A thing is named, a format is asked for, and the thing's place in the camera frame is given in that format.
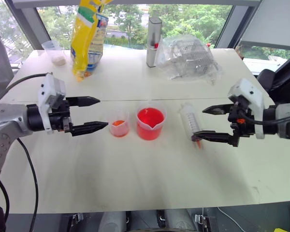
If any metal latch buckle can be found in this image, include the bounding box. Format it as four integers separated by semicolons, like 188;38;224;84
194;213;210;226
71;212;85;228

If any yellow plastic snack bag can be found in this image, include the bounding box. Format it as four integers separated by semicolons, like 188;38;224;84
70;0;115;83

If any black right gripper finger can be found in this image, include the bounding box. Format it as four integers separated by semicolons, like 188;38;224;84
202;104;233;116
193;131;234;145

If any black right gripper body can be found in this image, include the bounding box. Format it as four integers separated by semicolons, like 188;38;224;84
228;95;256;147

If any black hanging arm cable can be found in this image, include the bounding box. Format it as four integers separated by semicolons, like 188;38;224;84
16;137;40;232

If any grey curved panel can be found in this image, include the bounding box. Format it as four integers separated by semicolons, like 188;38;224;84
0;21;15;105

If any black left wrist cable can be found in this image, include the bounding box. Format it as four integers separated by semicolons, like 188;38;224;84
0;73;50;105

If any beaker with red liquid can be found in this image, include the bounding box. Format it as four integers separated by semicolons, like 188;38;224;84
135;100;167;141

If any white crumpled lump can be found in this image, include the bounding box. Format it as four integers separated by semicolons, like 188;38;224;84
50;55;66;66

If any thin white floor cable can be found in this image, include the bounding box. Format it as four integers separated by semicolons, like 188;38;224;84
216;206;245;232

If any empty clear measuring cup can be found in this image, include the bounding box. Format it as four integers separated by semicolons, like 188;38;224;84
41;40;65;61

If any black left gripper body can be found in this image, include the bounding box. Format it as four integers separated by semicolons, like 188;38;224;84
48;97;73;136

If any grey rounded robot leg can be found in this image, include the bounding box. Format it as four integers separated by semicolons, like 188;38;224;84
163;208;197;232
101;211;129;232

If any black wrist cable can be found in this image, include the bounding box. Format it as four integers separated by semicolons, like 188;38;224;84
0;73;50;105
240;110;290;127

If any small clear cup orange liquid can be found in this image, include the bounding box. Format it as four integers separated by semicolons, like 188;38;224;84
108;108;131;139

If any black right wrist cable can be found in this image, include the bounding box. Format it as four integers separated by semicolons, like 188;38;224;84
240;110;290;127

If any clear plastic bag with rack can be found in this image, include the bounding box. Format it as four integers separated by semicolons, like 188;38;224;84
156;34;223;87

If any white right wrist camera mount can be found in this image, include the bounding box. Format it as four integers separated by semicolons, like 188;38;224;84
228;77;266;140

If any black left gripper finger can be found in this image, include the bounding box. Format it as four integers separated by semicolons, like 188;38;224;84
66;96;101;108
70;121;109;137

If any large clear plastic syringe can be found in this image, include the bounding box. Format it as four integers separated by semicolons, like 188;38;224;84
179;102;206;150

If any black office chair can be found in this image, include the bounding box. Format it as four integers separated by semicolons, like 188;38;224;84
255;50;290;105

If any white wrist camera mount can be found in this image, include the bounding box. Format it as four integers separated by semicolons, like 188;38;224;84
37;72;67;135
228;77;266;140

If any tall silver rectangular container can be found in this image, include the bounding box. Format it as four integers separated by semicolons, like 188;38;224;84
145;16;163;68

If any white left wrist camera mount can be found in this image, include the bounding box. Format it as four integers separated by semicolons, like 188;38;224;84
37;72;67;135

